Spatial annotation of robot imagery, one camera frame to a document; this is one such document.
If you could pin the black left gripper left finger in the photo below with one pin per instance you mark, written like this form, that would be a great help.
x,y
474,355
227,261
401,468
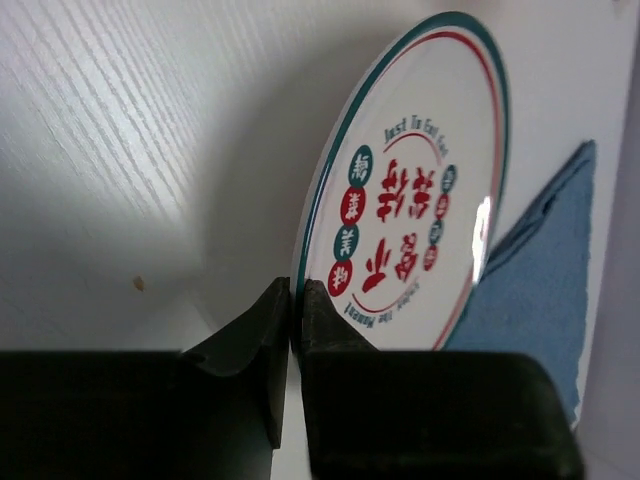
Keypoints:
x,y
214,411

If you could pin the blue cloth napkin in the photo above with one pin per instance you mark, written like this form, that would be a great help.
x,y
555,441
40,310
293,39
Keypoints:
x,y
533,296

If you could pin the white plate with red characters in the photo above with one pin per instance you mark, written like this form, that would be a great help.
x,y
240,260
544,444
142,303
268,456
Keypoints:
x,y
397,222

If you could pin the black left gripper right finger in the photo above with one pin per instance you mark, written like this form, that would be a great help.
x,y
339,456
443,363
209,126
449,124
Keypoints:
x,y
372,414

